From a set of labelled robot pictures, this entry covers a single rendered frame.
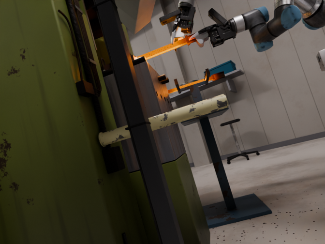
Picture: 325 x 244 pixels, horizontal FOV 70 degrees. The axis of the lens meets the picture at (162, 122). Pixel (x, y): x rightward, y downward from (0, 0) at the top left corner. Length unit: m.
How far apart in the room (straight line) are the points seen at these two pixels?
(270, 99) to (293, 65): 0.60
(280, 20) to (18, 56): 1.00
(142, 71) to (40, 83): 0.41
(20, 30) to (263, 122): 3.73
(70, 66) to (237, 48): 3.73
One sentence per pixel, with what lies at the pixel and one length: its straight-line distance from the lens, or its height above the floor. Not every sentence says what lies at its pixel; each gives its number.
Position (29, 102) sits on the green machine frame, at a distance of 0.92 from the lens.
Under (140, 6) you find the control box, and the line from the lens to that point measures 0.71.
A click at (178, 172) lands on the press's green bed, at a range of 0.99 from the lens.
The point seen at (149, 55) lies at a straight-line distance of 1.21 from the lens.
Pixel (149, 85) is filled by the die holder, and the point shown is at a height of 0.80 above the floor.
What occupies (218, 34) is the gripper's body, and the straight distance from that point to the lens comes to 1.19.
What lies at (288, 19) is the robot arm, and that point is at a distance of 1.09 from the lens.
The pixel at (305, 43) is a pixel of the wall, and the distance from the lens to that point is 4.28.
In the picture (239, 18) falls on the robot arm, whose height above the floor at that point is 0.99.
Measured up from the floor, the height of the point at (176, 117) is 0.61.
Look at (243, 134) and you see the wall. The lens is 4.24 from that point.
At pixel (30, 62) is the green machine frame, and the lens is 0.94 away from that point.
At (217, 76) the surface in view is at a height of 0.92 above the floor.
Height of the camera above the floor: 0.54
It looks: 6 degrees up
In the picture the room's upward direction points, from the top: 16 degrees counter-clockwise
